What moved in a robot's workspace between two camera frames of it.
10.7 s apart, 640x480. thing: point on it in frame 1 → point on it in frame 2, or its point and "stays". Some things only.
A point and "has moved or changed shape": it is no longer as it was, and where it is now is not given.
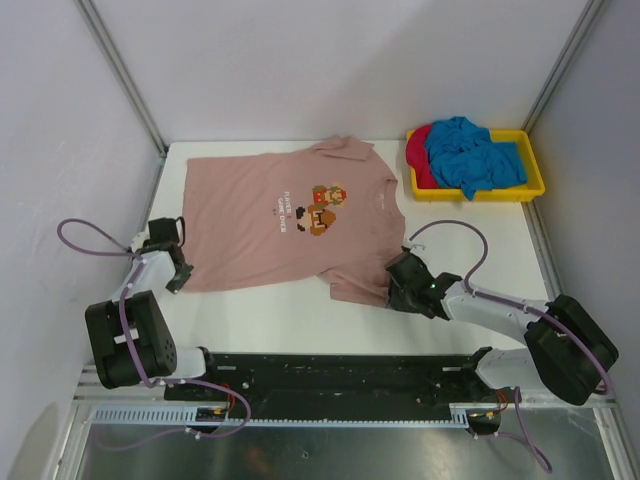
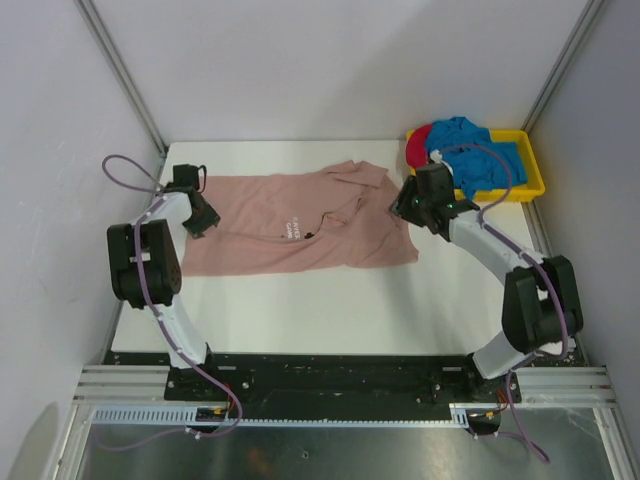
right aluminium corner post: x=564 y=60 stays
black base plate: x=340 y=379 stays
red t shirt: x=417 y=157 stays
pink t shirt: x=288 y=220 has moved or changed shape
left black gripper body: x=180 y=278 → x=202 y=219
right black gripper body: x=400 y=299 → x=412 y=205
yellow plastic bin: x=529 y=191 stays
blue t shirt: x=465 y=156 stays
